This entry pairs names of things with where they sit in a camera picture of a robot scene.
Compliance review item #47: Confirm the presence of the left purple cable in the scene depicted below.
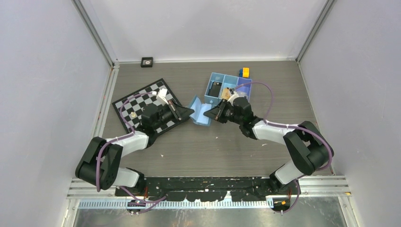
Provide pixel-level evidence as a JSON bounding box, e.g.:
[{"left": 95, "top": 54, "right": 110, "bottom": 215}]
[{"left": 95, "top": 92, "right": 171, "bottom": 214}]

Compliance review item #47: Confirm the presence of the silver card in tray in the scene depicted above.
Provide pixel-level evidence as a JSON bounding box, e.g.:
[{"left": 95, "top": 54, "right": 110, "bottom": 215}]
[{"left": 236, "top": 90, "right": 248, "bottom": 98}]

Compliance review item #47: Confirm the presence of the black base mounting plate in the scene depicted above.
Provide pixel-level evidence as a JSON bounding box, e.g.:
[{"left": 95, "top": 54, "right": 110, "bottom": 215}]
[{"left": 115, "top": 176, "right": 297, "bottom": 202}]

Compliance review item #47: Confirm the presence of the black white chessboard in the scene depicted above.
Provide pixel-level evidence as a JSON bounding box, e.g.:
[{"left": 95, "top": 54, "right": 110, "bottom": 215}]
[{"left": 112, "top": 78, "right": 181, "bottom": 133}]

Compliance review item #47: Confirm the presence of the small black square device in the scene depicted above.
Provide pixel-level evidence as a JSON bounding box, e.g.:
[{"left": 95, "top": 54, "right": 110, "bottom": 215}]
[{"left": 140, "top": 57, "right": 154, "bottom": 68}]

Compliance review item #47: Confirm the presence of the light blue card holder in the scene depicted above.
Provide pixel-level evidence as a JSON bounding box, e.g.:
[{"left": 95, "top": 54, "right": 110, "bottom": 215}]
[{"left": 188, "top": 96, "right": 212, "bottom": 127}]

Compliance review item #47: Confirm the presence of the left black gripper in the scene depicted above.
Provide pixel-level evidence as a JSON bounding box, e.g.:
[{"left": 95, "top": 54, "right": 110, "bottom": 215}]
[{"left": 153, "top": 99, "right": 194, "bottom": 131}]

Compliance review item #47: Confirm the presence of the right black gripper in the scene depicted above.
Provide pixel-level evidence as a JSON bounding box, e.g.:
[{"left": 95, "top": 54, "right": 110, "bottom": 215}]
[{"left": 205, "top": 99, "right": 243, "bottom": 125}]

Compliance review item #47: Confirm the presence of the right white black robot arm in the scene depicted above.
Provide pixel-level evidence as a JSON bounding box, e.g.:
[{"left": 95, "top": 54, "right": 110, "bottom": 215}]
[{"left": 204, "top": 97, "right": 334, "bottom": 194}]

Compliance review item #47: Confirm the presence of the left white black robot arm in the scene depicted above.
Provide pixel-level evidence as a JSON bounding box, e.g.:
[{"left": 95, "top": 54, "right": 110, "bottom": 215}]
[{"left": 75, "top": 101, "right": 194, "bottom": 196}]

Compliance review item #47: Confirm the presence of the blue yellow toy block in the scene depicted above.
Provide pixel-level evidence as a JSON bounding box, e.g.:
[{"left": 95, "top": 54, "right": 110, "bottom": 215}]
[{"left": 239, "top": 67, "right": 250, "bottom": 78}]

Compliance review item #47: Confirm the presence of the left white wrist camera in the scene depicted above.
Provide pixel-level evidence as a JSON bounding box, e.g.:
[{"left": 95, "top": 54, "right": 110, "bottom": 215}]
[{"left": 151, "top": 88, "right": 169, "bottom": 105}]

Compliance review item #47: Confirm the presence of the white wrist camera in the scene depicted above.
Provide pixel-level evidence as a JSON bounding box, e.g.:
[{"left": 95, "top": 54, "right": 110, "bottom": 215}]
[
  {"left": 151, "top": 88, "right": 169, "bottom": 105},
  {"left": 227, "top": 88, "right": 240, "bottom": 105}
]

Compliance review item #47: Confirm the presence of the blue three-compartment organizer tray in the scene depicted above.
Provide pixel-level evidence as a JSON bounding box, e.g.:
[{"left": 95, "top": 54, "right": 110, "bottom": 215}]
[{"left": 204, "top": 72, "right": 252, "bottom": 106}]

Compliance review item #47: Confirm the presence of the black card in tray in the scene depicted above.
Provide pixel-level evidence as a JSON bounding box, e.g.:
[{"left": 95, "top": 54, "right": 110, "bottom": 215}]
[{"left": 208, "top": 81, "right": 222, "bottom": 97}]

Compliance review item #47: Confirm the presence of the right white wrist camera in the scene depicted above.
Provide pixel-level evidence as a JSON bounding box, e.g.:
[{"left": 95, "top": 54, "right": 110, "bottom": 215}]
[{"left": 227, "top": 88, "right": 240, "bottom": 105}]

